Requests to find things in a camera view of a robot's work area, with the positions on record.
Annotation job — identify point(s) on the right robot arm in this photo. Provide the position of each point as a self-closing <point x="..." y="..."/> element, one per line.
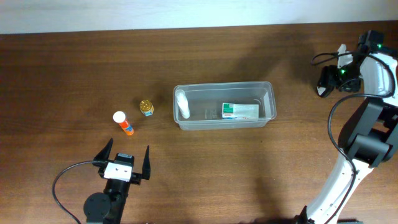
<point x="369" y="137"/>

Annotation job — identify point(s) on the white spray bottle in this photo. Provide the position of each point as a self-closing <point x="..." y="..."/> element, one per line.
<point x="182" y="102"/>

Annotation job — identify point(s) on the orange tablet tube white cap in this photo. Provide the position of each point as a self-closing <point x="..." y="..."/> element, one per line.
<point x="120" y="118"/>

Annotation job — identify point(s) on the white green medicine box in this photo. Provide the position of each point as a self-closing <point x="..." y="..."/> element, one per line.
<point x="237" y="111"/>

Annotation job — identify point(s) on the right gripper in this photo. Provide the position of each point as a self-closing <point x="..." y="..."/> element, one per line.
<point x="352" y="87"/>

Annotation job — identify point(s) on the small gold-lid jar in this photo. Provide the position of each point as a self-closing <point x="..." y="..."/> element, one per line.
<point x="146" y="107"/>

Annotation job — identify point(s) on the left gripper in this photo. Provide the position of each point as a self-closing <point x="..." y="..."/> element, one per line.
<point x="136" y="177"/>

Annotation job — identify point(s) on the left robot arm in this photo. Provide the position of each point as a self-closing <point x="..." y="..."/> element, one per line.
<point x="108" y="206"/>

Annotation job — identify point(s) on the clear plastic container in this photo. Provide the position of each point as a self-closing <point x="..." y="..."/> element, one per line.
<point x="205" y="104"/>

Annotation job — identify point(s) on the dark bottle white cap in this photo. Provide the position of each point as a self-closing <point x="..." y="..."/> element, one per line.
<point x="323" y="92"/>

